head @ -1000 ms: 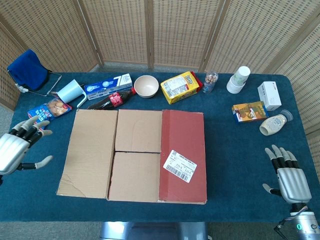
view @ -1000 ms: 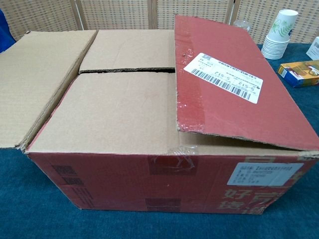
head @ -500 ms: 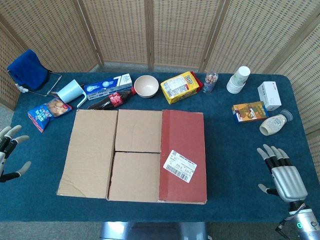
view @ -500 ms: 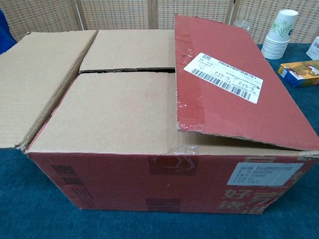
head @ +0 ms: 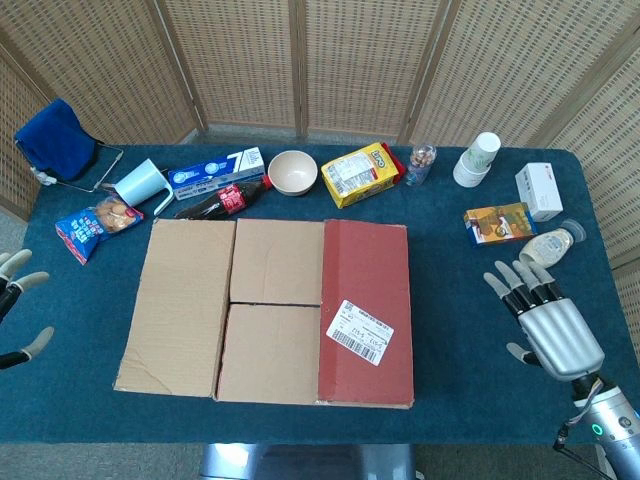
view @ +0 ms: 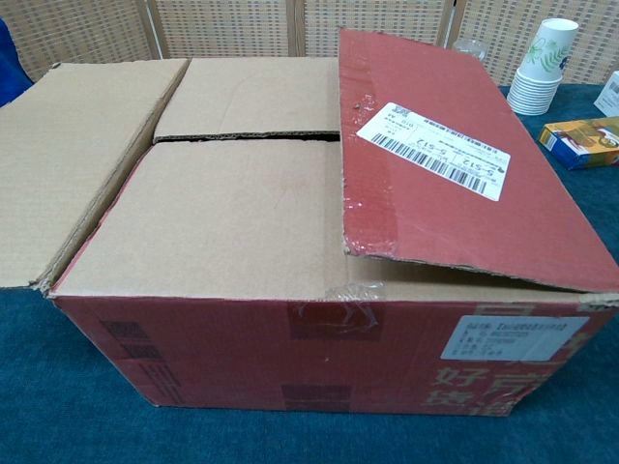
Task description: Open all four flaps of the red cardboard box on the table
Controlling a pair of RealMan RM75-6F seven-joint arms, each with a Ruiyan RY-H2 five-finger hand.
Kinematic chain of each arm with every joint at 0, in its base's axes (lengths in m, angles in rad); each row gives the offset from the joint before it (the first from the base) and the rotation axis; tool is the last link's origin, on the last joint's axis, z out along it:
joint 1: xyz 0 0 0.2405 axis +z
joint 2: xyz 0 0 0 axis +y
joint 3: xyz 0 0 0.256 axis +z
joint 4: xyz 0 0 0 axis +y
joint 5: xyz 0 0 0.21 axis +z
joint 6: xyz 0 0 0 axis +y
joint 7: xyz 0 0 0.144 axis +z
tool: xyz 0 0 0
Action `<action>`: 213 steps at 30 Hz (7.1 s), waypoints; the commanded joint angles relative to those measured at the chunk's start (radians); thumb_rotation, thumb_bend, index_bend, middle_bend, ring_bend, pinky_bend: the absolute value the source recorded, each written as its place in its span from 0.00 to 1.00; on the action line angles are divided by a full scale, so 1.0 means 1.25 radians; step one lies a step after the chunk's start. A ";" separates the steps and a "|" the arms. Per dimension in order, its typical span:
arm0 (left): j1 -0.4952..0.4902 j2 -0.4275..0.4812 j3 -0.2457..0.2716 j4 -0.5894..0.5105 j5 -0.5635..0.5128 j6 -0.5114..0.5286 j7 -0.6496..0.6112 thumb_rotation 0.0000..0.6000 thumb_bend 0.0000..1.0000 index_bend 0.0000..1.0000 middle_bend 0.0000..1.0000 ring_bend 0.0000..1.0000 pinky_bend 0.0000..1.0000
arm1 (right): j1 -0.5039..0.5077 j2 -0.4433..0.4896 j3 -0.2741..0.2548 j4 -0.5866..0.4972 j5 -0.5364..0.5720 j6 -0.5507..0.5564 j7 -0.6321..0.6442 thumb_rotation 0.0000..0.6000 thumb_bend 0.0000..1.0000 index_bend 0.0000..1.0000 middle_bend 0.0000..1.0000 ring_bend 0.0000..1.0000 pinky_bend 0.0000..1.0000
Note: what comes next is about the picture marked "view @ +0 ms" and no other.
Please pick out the red cardboard box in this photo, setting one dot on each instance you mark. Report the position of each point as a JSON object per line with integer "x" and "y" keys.
{"x": 242, "y": 217}

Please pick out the yellow blue small carton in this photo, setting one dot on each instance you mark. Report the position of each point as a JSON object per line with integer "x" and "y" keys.
{"x": 585, "y": 142}

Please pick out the woven rattan folding screen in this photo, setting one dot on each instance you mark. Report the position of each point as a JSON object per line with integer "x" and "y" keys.
{"x": 232, "y": 29}

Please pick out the small clear nut jar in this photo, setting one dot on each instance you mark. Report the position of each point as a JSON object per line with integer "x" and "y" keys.
{"x": 471, "y": 48}

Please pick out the stack of paper cups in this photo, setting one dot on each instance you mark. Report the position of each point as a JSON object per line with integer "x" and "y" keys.
{"x": 541, "y": 72}

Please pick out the blue table cover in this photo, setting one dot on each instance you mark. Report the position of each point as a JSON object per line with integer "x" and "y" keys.
{"x": 72, "y": 386}

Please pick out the white cardboard box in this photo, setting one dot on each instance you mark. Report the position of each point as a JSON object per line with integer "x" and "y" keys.
{"x": 609, "y": 94}

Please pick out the blue towel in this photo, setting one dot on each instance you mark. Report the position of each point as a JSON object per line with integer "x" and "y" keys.
{"x": 12, "y": 67}

